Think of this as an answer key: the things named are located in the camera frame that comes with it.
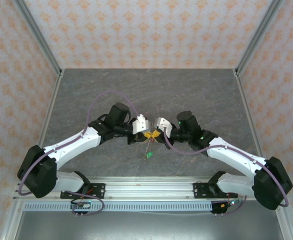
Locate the small green key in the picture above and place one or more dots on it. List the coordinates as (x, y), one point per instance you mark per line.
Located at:
(149, 155)

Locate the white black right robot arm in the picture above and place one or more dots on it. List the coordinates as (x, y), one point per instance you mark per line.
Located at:
(236, 157)

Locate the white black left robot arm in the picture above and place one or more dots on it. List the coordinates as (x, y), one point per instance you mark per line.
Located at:
(74, 143)

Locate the small controller board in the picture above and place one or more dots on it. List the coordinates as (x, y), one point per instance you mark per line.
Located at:
(227, 204)
(82, 205)

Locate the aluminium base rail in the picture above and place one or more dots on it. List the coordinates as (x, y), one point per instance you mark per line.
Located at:
(149, 190)

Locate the aluminium table side rail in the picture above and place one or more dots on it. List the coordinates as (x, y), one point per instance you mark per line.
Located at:
(54, 92)
(249, 112)

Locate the aluminium frame post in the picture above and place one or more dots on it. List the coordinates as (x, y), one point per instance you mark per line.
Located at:
(257, 37)
(40, 40)

